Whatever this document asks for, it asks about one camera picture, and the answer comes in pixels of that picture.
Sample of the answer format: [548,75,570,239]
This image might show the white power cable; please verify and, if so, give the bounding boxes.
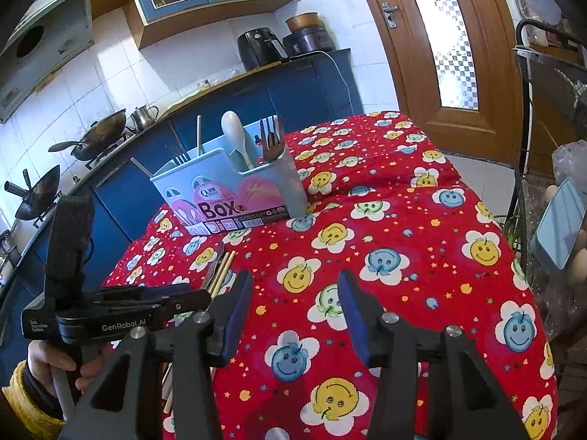
[321,50,356,115]

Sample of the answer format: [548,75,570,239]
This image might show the black metal rack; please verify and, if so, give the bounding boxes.
[502,18,587,285]

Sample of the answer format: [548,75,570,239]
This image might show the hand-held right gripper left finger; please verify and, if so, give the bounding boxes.
[59,269,255,440]

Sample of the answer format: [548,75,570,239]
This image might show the beige spoon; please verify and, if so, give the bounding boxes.
[221,110,255,170]

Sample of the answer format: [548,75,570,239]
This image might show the crumpled clear plastic bag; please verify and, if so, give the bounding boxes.
[550,140,587,193]

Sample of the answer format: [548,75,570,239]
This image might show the light blue framed mirror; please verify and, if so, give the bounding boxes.
[536,176,587,270]

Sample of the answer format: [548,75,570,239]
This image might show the white-handled steel fork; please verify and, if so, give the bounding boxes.
[259,117,277,161]

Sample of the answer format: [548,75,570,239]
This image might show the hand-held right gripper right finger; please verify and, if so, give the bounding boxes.
[337,269,530,440]

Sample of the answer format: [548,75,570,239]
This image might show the red smiley-print tablecloth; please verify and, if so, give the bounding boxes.
[98,111,560,440]

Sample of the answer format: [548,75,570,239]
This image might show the large black wok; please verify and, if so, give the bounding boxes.
[48,109,128,161]

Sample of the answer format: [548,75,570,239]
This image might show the person's left hand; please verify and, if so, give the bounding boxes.
[26,343,114,392]

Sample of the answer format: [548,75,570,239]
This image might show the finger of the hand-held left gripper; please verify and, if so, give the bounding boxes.
[150,289,213,327]
[97,282,193,307]

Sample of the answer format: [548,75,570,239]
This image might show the wooden door with glass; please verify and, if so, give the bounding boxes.
[351,0,535,168]

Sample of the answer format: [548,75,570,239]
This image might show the grey range hood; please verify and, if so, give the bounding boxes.
[0,0,95,124]

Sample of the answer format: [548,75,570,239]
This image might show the steel knife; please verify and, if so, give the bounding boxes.
[202,250,225,292]

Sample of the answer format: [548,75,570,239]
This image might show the steel kettle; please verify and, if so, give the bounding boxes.
[130,104,160,130]

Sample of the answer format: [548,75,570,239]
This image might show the light blue utensil holder box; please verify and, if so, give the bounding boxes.
[150,120,309,234]

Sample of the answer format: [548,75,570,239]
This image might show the blue base cabinets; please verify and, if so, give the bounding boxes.
[0,48,358,353]

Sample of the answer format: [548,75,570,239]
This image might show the dark rice cooker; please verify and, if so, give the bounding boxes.
[282,27,335,58]

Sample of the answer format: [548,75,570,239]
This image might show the small black wok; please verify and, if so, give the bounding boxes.
[4,165,62,221]

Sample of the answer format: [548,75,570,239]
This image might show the gas stove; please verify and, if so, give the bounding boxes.
[0,128,138,239]

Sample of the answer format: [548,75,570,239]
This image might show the black air fryer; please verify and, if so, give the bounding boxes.
[237,27,289,72]

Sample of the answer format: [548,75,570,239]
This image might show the blue glass-door wall cabinet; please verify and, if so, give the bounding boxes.
[124,0,309,50]

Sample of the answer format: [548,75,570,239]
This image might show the person's left forearm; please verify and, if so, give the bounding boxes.
[0,361,65,440]

